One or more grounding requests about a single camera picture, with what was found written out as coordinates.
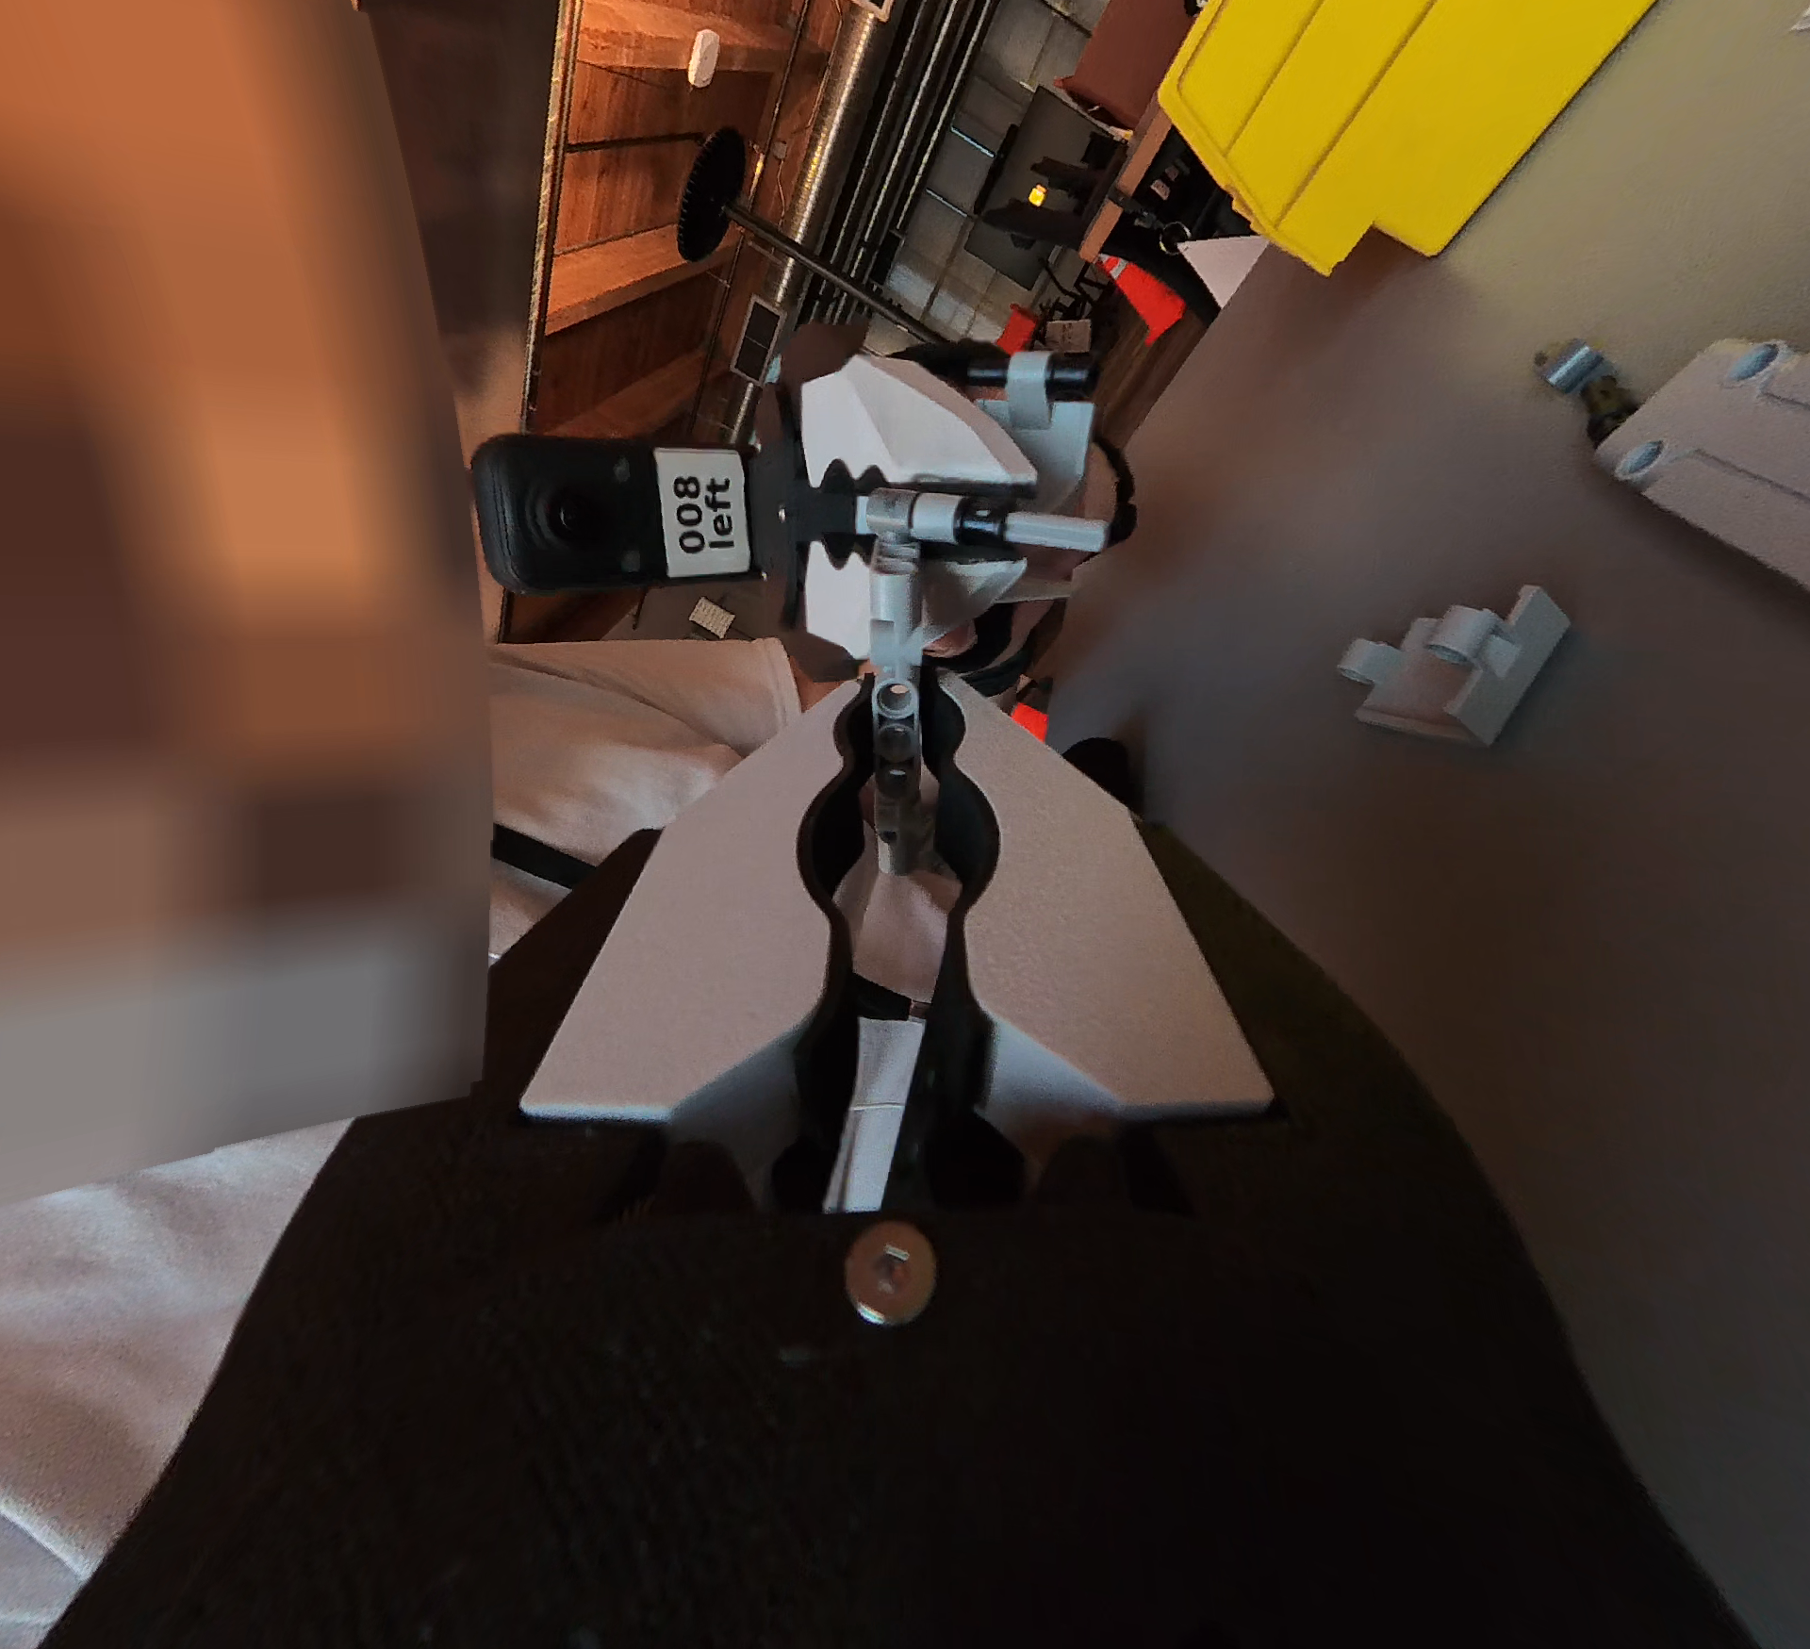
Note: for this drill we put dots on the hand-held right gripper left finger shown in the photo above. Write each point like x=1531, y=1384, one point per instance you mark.
x=678, y=971

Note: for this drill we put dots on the person's left forearm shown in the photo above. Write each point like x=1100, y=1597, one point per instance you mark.
x=904, y=928

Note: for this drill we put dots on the yellow storage bin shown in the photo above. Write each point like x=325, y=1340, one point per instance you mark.
x=1343, y=52

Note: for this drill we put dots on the grey bush with black pins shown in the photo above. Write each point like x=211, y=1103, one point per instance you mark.
x=1031, y=384

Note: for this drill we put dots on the grey toy beam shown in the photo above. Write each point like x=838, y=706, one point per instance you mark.
x=898, y=631

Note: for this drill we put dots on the black ceiling fan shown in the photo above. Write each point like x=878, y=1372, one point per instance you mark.
x=707, y=193

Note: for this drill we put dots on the grey axle with black pin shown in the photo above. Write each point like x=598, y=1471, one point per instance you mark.
x=1054, y=529

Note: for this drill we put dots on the grey desk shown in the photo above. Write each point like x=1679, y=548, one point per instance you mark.
x=1413, y=971

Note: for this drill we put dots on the curved grey toy panel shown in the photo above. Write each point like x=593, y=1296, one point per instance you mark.
x=1470, y=673

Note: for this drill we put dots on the short grey toy panel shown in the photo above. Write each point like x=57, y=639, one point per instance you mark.
x=1054, y=462

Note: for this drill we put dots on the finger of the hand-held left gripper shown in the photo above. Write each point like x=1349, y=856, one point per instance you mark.
x=834, y=603
x=904, y=434

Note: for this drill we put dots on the person's torso in light shirt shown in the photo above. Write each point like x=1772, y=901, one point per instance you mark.
x=608, y=744

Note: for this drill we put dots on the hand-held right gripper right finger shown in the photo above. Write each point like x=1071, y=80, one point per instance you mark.
x=1117, y=971

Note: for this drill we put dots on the long grey toy panel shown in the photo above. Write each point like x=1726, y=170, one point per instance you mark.
x=1725, y=462

